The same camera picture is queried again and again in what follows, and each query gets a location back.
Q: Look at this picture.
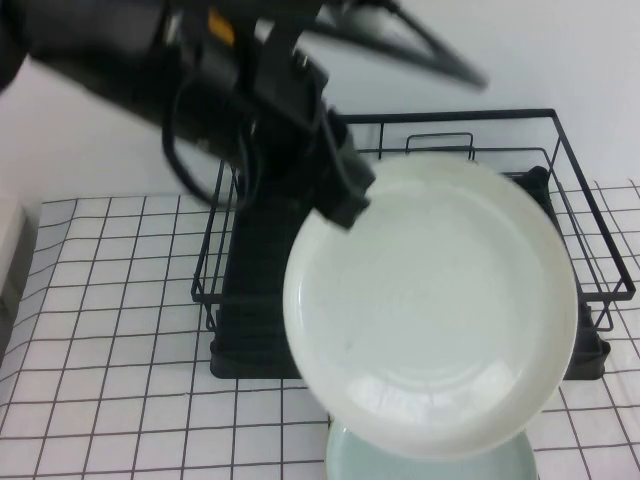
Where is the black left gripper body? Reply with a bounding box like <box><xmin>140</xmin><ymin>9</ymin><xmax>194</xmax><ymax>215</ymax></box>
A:
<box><xmin>249</xmin><ymin>47</ymin><xmax>351</xmax><ymax>211</ymax></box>

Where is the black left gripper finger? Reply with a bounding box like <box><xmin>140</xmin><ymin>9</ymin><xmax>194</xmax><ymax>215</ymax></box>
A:
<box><xmin>319</xmin><ymin>112</ymin><xmax>379</xmax><ymax>232</ymax></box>

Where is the white round plate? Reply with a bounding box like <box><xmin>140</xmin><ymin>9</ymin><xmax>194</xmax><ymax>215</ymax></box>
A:
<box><xmin>282</xmin><ymin>157</ymin><xmax>580</xmax><ymax>446</ymax></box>

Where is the pale green round plate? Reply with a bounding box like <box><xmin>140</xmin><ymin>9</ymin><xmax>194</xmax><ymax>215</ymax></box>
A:
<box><xmin>325</xmin><ymin>419</ymin><xmax>539</xmax><ymax>480</ymax></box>

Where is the black plastic drip tray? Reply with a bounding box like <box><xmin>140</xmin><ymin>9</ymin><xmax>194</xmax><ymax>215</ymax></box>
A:
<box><xmin>209</xmin><ymin>167</ymin><xmax>610</xmax><ymax>382</ymax></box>

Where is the white black-grid tablecloth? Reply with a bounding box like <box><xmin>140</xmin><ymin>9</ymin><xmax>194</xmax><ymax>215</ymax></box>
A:
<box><xmin>0</xmin><ymin>179</ymin><xmax>640</xmax><ymax>480</ymax></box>

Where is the black wire dish rack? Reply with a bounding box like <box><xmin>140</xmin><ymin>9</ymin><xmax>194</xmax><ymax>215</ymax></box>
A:
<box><xmin>191</xmin><ymin>108</ymin><xmax>635</xmax><ymax>334</ymax></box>

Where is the thin black cable loop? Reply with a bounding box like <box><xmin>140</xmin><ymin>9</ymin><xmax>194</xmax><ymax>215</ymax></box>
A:
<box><xmin>162</xmin><ymin>74</ymin><xmax>261</xmax><ymax>207</ymax></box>

